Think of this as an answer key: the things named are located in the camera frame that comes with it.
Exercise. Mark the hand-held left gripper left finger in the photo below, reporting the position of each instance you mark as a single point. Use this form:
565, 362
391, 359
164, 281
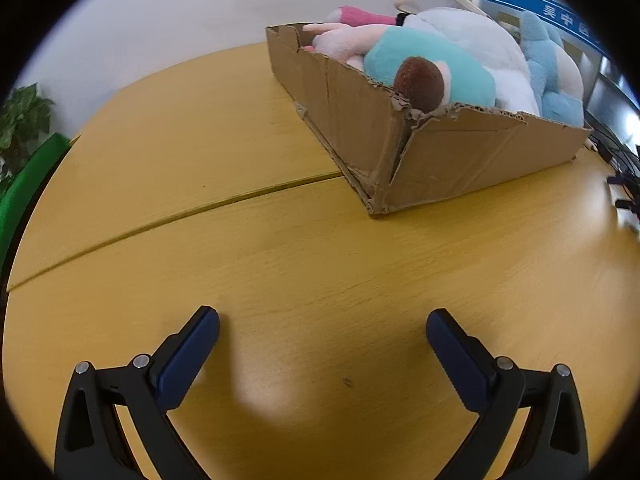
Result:
185, 360

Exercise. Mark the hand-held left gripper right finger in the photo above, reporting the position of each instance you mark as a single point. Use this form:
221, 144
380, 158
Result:
460, 360

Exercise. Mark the brown cardboard box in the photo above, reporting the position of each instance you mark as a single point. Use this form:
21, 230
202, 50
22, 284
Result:
475, 160

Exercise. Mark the light blue plush toy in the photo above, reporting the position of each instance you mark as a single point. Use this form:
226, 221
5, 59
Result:
560, 110

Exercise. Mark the green potted plant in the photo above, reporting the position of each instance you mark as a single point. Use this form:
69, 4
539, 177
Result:
22, 115

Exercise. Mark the black monitor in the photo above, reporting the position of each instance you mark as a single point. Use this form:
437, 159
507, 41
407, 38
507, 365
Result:
612, 95

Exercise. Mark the white plush toy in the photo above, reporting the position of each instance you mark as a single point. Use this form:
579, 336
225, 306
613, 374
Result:
480, 45

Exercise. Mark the teal plush doll brown hair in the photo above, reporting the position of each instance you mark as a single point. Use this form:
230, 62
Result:
425, 45

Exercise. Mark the pale pink plush toy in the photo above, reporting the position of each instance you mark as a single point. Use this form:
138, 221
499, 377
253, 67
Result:
345, 40

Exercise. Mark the hot pink plush toy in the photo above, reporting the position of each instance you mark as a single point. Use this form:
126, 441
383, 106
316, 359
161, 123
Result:
360, 15

